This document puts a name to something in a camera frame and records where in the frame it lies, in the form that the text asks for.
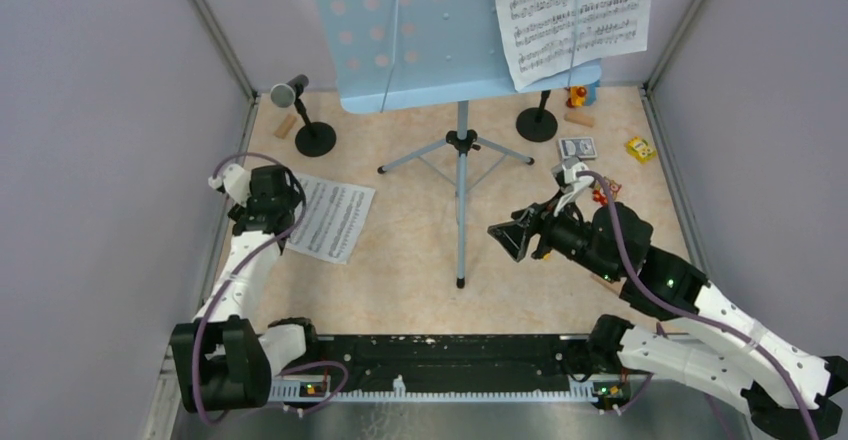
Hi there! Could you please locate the black stand for silver microphone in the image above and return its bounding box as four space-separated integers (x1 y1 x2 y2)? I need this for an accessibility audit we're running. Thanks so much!
294 99 337 158

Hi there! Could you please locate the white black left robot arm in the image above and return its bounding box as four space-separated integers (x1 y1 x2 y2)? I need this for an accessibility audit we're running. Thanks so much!
169 165 321 418

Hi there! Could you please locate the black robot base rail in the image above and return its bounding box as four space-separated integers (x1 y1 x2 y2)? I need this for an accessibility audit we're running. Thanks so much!
290 334 635 398

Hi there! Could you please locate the colourful toy block figure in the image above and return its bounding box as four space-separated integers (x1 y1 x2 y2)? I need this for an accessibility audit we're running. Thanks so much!
566 82 599 109

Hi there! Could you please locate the owl figure toy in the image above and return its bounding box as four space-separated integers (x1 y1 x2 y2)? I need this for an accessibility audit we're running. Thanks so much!
592 177 622 206

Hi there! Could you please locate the light blue music stand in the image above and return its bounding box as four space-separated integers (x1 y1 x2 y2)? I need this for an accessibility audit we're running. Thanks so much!
304 0 603 290

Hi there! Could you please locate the wooden block near back wall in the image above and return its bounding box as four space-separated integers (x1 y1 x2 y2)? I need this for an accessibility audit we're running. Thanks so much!
564 111 595 128

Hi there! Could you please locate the sheet music page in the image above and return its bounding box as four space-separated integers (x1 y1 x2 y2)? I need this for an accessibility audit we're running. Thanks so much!
495 0 652 90
287 173 375 265

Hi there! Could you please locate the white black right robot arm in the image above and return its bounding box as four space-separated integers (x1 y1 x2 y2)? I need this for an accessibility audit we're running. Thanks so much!
488 201 847 439

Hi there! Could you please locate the blue playing card box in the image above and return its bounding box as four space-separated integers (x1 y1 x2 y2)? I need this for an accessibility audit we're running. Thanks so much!
557 137 598 160

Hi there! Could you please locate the black stand for gold microphone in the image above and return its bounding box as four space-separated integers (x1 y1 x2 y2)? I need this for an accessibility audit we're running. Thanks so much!
516 90 558 143

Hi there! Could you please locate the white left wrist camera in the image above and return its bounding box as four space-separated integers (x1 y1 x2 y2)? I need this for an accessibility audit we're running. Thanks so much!
208 164 251 205

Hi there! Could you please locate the wooden block back left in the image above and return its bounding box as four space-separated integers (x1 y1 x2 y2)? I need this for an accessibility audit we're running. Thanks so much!
274 114 298 139

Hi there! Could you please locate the silver black microphone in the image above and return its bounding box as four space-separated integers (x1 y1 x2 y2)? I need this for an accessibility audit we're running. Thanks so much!
269 74 309 108

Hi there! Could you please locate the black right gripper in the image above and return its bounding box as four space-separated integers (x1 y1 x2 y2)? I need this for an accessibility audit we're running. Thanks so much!
489 187 622 284

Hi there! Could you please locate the yellow small toy box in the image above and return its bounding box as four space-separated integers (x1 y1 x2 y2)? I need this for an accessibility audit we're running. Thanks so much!
626 136 657 164

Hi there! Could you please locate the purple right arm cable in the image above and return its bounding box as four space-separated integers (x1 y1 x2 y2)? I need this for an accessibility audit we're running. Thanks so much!
576 170 823 440

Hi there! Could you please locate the wooden block front right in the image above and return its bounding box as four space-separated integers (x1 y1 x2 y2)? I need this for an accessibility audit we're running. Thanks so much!
591 274 622 293

